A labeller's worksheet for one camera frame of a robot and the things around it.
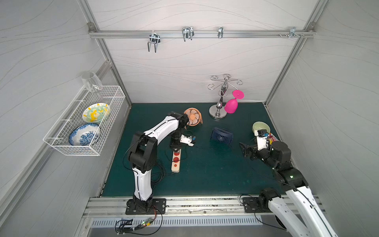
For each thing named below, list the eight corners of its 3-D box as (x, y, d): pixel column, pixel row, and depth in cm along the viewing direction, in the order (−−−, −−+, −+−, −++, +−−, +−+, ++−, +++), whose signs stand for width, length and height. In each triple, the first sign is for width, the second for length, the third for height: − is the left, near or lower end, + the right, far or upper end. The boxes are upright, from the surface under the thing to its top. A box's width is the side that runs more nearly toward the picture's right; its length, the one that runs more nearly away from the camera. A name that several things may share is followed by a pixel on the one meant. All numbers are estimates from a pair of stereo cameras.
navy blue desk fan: (209, 143, 98) (210, 135, 90) (211, 135, 103) (212, 126, 95) (229, 148, 96) (232, 140, 88) (230, 139, 101) (233, 130, 92)
